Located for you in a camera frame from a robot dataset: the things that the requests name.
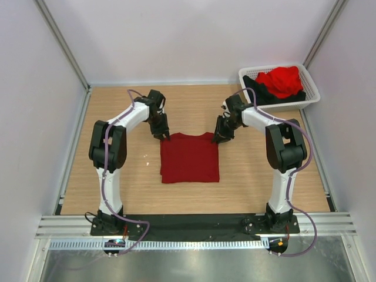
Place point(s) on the white plastic basket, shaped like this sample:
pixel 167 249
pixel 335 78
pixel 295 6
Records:
pixel 309 87

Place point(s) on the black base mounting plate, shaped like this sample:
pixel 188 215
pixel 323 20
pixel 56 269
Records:
pixel 190 227

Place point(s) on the aluminium front frame rail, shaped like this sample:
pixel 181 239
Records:
pixel 57 227

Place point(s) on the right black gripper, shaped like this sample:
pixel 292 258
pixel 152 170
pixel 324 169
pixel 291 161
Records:
pixel 221 136

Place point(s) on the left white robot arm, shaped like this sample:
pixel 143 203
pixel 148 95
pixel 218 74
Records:
pixel 108 152

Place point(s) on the white slotted cable duct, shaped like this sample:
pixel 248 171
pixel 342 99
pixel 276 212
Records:
pixel 117 245

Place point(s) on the bright red shirt in basket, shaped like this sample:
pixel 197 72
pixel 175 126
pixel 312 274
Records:
pixel 283 83

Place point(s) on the aluminium corner post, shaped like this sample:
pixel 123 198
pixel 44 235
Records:
pixel 325 30
pixel 59 37

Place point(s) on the right aluminium corner post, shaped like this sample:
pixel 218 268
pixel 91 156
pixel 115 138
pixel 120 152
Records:
pixel 325 30

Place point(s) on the dark red t-shirt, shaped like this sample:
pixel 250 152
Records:
pixel 188 158

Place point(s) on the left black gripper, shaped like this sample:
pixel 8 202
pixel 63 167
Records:
pixel 158 133

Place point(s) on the left aluminium corner post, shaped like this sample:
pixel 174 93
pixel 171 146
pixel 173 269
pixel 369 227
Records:
pixel 59 37

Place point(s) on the black shirt in basket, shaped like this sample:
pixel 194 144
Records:
pixel 264 97

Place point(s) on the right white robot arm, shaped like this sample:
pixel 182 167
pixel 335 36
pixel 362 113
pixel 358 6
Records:
pixel 285 150

